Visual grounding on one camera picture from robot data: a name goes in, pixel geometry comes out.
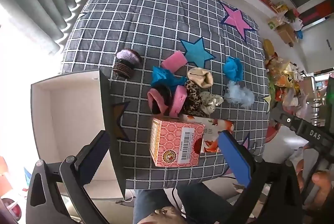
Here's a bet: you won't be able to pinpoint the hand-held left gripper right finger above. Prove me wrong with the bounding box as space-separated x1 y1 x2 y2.
209 130 304 224

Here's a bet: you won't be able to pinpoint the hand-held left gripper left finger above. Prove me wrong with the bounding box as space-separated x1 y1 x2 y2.
26 130 110 224

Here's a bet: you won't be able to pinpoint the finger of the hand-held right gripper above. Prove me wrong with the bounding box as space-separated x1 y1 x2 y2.
269 101 301 132

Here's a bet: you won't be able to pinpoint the light blue feather scrunchie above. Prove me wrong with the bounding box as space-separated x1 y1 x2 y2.
224 80 255 109

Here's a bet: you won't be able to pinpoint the white storage box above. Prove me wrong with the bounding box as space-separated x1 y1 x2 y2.
31 69 126 199

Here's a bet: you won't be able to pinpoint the cream polka dot scrunchie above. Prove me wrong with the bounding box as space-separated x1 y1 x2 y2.
200 91 224 113

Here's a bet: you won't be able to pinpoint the leopard print scrunchie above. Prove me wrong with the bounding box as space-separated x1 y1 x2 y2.
183 80 210 118

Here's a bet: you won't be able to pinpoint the blue organza scrunchie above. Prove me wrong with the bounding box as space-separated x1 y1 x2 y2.
223 56 244 82
151 66 187 89

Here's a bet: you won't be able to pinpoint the pink foam sponge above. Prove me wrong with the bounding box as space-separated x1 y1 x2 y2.
160 51 188 73
169 85 188 117

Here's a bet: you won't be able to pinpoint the person's right hand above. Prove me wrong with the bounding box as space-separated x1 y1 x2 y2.
295 143 334 211

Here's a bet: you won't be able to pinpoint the red round plate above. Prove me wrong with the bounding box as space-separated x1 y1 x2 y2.
265 123 283 145

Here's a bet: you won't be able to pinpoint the orange white tissue pack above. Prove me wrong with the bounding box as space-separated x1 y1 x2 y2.
180 114 235 154

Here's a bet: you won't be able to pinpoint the pile of snack packets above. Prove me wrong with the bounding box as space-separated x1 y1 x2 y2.
262 38 315 120

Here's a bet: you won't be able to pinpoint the pink patterned carton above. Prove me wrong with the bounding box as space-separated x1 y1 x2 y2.
149 117 206 168

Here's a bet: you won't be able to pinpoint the person's legs in jeans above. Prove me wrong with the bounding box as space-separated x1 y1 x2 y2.
133 182 248 224

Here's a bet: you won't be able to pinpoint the cardboard box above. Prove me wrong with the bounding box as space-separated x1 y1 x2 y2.
276 23 297 45

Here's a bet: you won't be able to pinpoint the grey checked blanket with stars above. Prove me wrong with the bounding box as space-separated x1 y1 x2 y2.
59 0 270 190

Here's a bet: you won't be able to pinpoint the black cable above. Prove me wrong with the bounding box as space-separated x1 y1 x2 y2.
171 186 189 217

